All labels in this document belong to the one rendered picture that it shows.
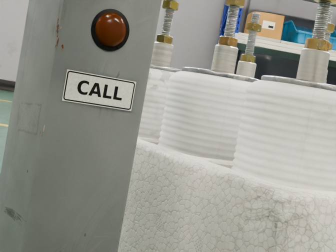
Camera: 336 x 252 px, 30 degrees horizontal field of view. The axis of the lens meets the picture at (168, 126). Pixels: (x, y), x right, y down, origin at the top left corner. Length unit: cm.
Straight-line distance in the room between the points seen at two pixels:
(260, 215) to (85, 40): 16
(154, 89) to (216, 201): 22
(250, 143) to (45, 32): 17
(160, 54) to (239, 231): 30
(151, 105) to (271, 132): 21
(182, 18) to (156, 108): 504
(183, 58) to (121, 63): 524
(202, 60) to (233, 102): 514
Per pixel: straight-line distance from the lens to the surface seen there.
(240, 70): 75
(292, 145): 46
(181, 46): 566
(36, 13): 44
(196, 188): 47
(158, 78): 65
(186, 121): 55
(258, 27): 76
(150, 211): 52
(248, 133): 48
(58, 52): 40
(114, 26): 41
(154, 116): 65
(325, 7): 50
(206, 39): 570
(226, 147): 55
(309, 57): 49
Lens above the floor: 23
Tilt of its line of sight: 3 degrees down
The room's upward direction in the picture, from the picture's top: 10 degrees clockwise
